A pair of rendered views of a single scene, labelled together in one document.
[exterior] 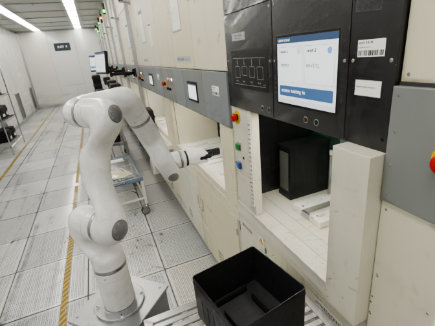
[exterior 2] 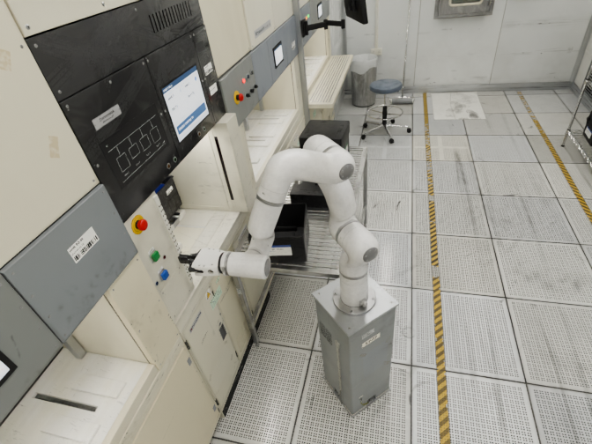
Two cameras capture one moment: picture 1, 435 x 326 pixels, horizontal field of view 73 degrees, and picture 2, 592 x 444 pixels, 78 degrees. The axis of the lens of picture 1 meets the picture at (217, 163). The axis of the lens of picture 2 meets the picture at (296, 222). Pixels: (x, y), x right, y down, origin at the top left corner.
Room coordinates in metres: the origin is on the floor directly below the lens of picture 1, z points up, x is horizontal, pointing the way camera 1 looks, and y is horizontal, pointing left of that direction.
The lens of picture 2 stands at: (1.87, 0.95, 2.08)
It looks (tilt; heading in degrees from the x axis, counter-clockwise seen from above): 38 degrees down; 219
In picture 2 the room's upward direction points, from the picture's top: 8 degrees counter-clockwise
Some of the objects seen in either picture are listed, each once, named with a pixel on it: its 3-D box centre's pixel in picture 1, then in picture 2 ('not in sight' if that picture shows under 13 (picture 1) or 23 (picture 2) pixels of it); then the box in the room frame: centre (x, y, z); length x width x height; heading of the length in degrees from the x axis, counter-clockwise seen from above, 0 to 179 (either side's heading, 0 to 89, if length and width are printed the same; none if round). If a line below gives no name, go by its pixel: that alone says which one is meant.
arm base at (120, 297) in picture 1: (115, 284); (353, 284); (0.91, 0.44, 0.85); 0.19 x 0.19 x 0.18
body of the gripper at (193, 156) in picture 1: (195, 156); (211, 262); (1.33, 0.10, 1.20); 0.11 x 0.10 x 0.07; 110
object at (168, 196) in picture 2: not in sight; (149, 196); (1.04, -0.70, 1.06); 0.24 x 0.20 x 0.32; 20
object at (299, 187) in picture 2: not in sight; (317, 186); (0.29, -0.12, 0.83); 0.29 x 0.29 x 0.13; 21
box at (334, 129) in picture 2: not in sight; (325, 145); (-0.09, -0.29, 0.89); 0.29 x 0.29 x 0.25; 17
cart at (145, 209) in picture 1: (122, 185); not in sight; (3.27, 1.17, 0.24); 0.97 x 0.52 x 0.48; 23
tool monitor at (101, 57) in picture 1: (115, 65); not in sight; (4.10, 1.21, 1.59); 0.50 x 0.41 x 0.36; 110
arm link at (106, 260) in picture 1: (96, 236); (357, 253); (0.93, 0.47, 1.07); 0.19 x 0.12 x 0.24; 60
